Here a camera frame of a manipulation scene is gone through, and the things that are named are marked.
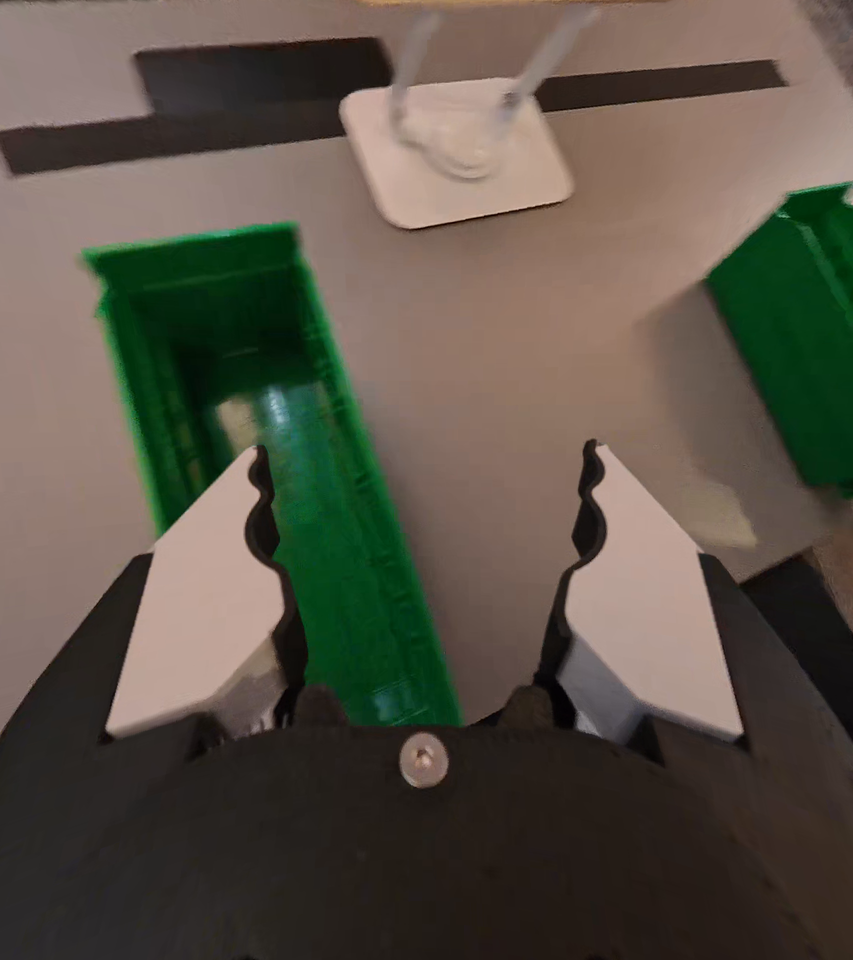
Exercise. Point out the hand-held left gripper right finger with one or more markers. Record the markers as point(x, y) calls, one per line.
point(651, 637)

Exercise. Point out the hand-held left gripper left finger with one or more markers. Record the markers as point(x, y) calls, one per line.
point(194, 637)

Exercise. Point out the stack of nested green bins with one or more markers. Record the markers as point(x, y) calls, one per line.
point(809, 337)

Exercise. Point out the green plastic bin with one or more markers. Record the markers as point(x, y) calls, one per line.
point(284, 337)

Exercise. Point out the black table strip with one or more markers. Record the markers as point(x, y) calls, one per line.
point(209, 97)

